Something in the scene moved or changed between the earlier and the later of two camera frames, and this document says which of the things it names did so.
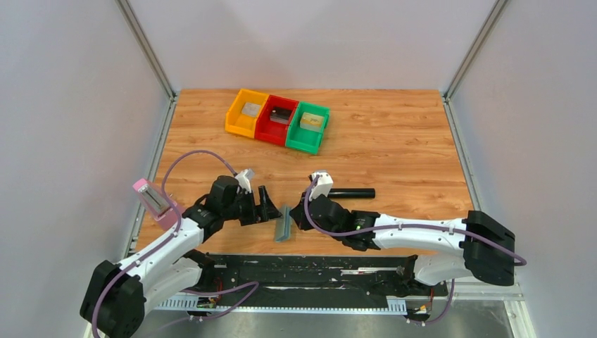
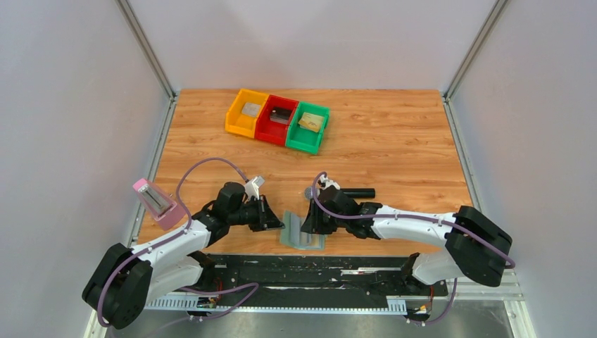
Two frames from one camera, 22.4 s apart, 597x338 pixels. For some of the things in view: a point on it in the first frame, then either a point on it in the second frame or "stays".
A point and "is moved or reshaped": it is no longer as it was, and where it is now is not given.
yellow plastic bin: x=242 y=115 stays
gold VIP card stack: x=311 y=122 stays
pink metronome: x=155 y=202 stays
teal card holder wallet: x=284 y=225 is moved or reshaped
